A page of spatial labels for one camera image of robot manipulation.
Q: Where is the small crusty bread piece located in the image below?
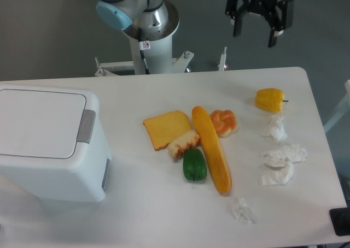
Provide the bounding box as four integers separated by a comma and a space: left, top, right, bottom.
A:
167, 129, 200, 160

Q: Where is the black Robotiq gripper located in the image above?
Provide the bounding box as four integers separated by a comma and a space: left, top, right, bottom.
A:
225, 0, 295, 48

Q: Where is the crumpled white tissue top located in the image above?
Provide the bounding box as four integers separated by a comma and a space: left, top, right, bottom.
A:
261, 115, 288, 144

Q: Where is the toast bread slice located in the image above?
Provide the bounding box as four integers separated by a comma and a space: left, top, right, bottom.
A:
143, 110, 192, 151

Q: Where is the black device at edge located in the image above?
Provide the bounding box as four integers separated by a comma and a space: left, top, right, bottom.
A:
329, 207, 349, 236

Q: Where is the white trash can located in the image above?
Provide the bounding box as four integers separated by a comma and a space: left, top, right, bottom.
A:
1, 84, 112, 202

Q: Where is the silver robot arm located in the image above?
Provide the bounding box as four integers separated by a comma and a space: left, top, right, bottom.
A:
96, 0, 294, 48

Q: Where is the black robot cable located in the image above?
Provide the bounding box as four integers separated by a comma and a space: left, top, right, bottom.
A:
138, 28, 150, 75

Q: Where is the white furniture at right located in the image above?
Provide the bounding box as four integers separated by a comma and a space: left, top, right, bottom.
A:
323, 80, 349, 133

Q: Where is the yellow bell pepper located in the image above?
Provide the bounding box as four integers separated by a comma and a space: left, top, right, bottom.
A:
255, 88, 288, 114

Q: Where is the crumpled white tissue bottom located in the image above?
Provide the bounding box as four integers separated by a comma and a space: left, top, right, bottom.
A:
230, 197, 256, 223

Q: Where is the green bell pepper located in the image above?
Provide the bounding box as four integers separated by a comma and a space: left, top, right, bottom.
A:
183, 148, 207, 181

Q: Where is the long baguette bread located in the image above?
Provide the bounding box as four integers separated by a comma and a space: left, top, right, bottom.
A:
191, 106, 232, 196

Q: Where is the crumpled white tissue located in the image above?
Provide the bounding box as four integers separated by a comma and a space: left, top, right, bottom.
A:
262, 144, 307, 168
261, 115, 288, 144
260, 162, 294, 186
230, 197, 256, 223

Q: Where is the crumpled white tissue lower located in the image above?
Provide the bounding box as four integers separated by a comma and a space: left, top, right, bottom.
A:
260, 162, 294, 186

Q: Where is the crumpled white tissue middle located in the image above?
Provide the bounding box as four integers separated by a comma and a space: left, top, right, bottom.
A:
262, 144, 307, 168

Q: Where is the braided bread roll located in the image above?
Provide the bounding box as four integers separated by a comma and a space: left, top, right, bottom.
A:
210, 110, 238, 138

